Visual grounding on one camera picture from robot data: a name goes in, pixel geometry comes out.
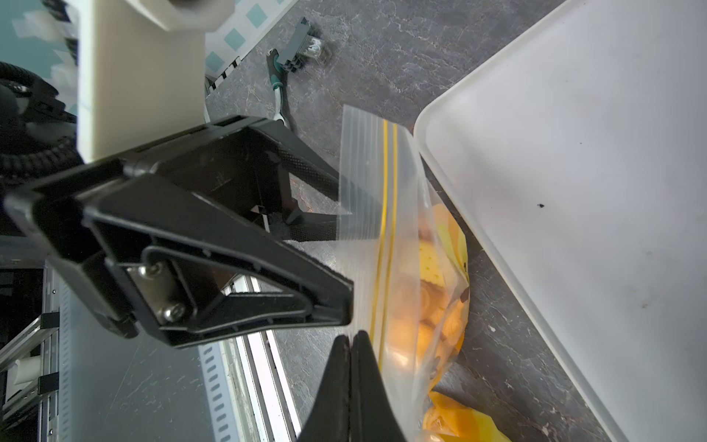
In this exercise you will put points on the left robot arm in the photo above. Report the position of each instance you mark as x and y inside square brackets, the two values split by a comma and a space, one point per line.
[39, 139]

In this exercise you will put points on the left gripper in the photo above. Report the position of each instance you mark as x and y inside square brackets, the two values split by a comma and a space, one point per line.
[141, 252]

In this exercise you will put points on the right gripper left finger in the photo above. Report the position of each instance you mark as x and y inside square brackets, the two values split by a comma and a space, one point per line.
[329, 417]

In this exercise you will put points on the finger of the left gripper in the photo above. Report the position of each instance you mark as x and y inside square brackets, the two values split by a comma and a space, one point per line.
[245, 163]

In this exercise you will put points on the white plastic tray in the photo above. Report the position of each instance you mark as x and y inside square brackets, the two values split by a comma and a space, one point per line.
[577, 156]

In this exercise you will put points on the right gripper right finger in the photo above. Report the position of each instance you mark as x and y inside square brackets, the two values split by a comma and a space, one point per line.
[371, 416]

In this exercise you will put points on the ziploc bag with cookies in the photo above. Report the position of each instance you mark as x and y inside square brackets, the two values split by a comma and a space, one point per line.
[406, 256]

